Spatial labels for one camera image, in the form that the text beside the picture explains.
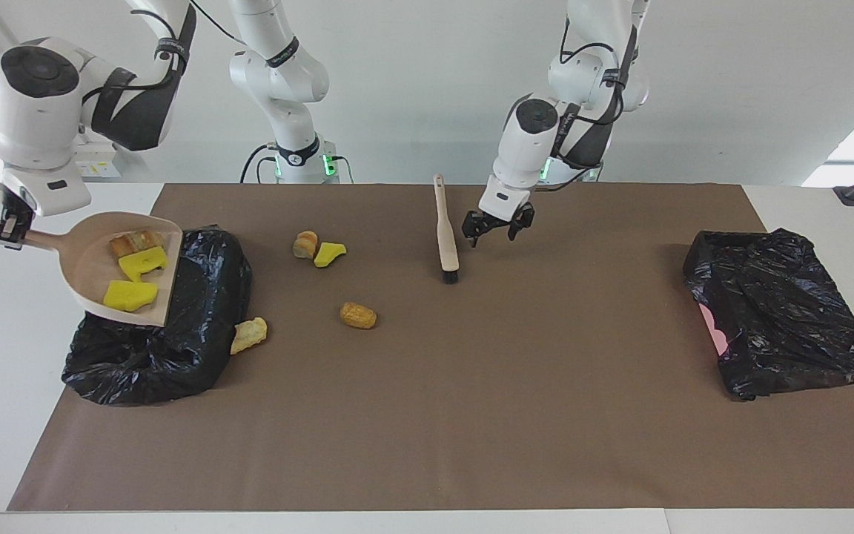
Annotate pink hand brush black bristles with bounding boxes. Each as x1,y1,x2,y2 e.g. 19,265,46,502
433,174,460,284

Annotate pink plastic dustpan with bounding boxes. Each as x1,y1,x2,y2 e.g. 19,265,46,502
0,211,184,327

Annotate beige bread chunk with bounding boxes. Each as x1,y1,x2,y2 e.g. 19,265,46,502
109,229,165,257

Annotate large yellow sponge piece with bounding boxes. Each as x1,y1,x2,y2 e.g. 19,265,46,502
102,280,160,313

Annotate notched yellow sponge piece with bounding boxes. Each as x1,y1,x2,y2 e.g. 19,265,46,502
118,246,169,283

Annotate brown fried nugget toy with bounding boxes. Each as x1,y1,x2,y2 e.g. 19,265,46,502
340,301,378,330

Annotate beige dumpling toy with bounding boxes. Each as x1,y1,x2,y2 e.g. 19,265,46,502
231,317,268,355

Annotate black bag lined bin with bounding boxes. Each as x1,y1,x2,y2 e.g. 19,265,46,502
62,225,254,406

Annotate pink plastic bin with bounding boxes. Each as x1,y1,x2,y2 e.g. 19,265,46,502
699,303,729,357

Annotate black trash bag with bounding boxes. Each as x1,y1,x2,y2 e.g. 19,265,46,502
683,228,854,402

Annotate brown table mat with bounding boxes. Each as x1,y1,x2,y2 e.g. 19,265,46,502
7,183,854,512

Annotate white wall socket box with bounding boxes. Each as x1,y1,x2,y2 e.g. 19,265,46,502
75,145,122,179

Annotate black base cable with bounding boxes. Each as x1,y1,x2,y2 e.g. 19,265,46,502
239,143,279,184

